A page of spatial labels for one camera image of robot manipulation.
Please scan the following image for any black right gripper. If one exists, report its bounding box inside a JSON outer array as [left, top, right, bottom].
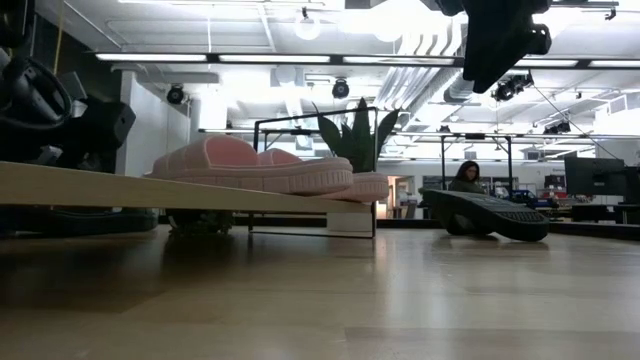
[[433, 0, 553, 95]]

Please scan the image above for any pink slide sandal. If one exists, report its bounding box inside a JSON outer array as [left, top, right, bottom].
[[143, 133, 355, 197], [319, 171, 390, 203]]

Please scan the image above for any person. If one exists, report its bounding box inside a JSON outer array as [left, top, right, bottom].
[[446, 159, 489, 196]]

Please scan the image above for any small succulent in dark pot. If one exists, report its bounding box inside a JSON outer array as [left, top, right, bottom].
[[164, 208, 236, 237]]

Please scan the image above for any snake plant in white pot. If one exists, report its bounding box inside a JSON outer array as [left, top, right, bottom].
[[313, 97, 401, 233]]

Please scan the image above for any black computer monitor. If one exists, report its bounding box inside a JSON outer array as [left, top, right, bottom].
[[563, 156, 627, 198]]

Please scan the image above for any round white lamp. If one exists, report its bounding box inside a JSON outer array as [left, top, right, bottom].
[[293, 6, 323, 42]]

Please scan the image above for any long light bar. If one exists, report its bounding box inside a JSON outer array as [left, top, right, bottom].
[[93, 51, 640, 70]]

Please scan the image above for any black camera cluster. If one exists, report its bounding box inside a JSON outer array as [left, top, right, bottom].
[[490, 69, 535, 103]]

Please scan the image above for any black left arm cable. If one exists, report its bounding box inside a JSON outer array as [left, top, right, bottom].
[[0, 55, 75, 132]]

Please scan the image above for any wooden shelf black wire frame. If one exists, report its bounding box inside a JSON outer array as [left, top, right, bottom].
[[0, 106, 379, 240]]

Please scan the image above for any yellow cable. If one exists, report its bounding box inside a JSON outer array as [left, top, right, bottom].
[[51, 0, 67, 76]]

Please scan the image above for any black metal stand frame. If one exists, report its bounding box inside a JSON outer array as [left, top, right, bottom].
[[438, 131, 515, 192]]

